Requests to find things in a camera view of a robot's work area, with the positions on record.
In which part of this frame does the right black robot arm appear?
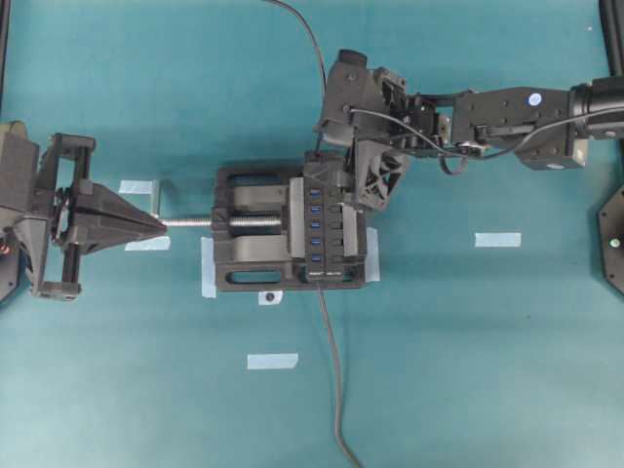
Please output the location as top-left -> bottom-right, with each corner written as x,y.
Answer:
314,62 -> 623,210

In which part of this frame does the blue tape vise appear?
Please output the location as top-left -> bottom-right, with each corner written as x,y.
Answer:
365,227 -> 380,283
201,237 -> 217,299

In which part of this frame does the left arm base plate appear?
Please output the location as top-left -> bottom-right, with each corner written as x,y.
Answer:
0,231 -> 21,301

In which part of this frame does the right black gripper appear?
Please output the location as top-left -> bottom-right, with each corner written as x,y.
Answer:
303,66 -> 451,211

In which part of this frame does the black frame rail right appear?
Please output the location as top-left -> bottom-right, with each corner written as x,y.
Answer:
599,0 -> 624,76

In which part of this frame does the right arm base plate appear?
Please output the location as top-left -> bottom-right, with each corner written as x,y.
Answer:
598,187 -> 624,294

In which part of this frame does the blue tape vise right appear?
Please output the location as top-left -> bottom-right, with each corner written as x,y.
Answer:
365,227 -> 380,283

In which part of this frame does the black frame rail left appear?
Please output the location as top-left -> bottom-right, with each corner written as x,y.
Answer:
0,0 -> 12,98

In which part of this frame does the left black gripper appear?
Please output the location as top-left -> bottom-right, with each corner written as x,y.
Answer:
13,133 -> 167,299

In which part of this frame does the black multi-port USB hub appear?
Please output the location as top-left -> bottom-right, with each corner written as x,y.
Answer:
303,177 -> 345,290

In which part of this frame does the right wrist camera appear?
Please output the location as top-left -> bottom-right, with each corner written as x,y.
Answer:
336,49 -> 368,69

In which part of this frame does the blue tape top left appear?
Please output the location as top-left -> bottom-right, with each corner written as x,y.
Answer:
118,179 -> 153,195

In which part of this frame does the blue tape under fingertip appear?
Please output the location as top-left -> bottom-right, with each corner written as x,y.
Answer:
125,236 -> 171,252

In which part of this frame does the blue tape right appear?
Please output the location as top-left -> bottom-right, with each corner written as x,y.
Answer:
475,232 -> 522,249

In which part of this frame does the black USB plug cable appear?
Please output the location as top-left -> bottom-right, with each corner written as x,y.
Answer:
265,0 -> 329,162

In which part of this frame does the grey hub power cable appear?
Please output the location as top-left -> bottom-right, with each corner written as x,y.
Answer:
314,281 -> 362,468

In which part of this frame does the blue tape vise left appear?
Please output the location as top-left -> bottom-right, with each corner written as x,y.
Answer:
201,237 -> 217,299

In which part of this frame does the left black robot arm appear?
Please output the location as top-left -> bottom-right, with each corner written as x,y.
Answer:
1,121 -> 167,301

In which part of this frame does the black bench vise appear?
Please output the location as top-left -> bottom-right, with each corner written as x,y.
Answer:
159,160 -> 367,293

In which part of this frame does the blue tape bottom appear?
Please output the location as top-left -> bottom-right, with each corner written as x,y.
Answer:
247,353 -> 298,371

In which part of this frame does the black frame rail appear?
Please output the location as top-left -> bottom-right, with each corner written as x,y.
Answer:
599,0 -> 624,76
0,0 -> 12,98

